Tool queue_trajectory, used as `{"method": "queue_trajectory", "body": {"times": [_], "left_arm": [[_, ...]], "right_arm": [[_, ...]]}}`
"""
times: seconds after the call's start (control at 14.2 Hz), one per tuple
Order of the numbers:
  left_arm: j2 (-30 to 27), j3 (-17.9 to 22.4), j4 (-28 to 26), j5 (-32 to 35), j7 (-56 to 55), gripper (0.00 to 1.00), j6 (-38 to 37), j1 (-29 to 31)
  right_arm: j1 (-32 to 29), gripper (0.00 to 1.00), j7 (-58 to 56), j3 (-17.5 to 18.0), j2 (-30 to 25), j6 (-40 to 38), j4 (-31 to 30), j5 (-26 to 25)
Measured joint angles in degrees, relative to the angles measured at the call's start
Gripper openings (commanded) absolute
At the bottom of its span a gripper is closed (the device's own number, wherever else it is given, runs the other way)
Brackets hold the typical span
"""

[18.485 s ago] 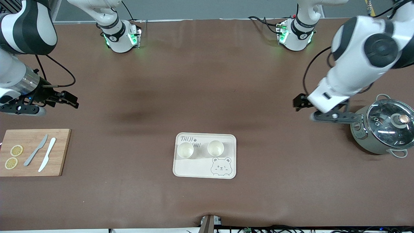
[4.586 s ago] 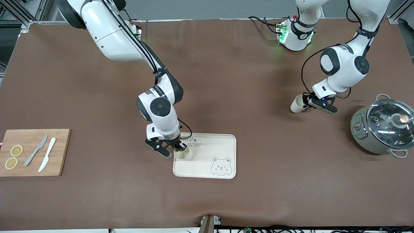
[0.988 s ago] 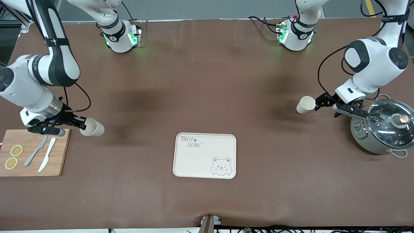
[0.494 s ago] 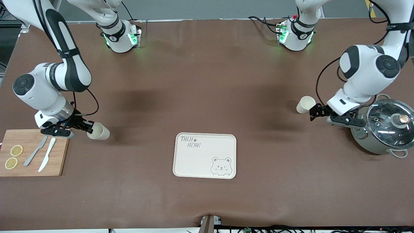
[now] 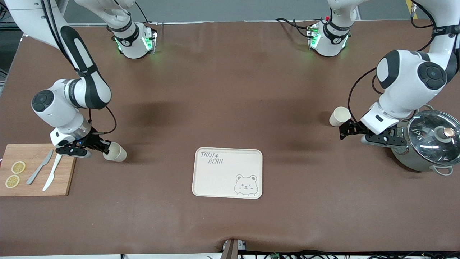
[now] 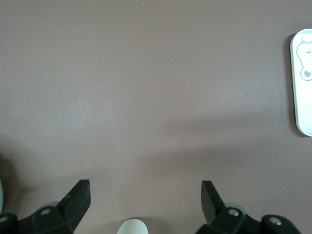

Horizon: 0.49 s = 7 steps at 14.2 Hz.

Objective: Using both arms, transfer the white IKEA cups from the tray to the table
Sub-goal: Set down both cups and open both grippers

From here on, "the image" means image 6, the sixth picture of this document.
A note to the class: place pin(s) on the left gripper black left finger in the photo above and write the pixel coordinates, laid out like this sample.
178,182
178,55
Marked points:
73,204

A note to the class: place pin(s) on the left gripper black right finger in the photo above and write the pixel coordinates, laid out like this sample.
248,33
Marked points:
212,204

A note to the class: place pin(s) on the cream bear print tray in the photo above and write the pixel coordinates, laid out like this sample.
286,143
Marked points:
303,102

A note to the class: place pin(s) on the grey-green electric pot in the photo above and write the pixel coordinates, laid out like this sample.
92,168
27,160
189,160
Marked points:
1,195

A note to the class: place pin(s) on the cream paper cup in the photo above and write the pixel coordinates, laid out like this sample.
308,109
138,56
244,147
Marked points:
132,226

